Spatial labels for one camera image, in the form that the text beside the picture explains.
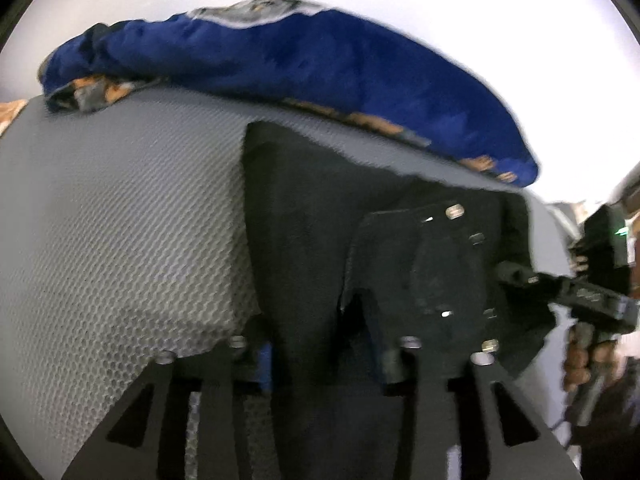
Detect blue floral blanket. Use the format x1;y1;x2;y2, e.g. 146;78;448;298
39;0;542;188

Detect person's right hand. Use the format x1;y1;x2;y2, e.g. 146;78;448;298
562;321;629;395

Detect grey mesh mat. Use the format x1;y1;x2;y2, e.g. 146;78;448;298
0;85;576;480

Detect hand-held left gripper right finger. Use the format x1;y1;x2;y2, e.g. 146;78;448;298
372;335;585;480

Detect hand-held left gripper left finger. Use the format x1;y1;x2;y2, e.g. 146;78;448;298
60;336;276;480

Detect cream floral sheet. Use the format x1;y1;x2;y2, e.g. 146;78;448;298
0;99;28;133

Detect black pants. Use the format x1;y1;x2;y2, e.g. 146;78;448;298
240;120;557;480

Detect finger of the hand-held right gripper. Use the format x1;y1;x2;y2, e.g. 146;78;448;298
495;260;576;307

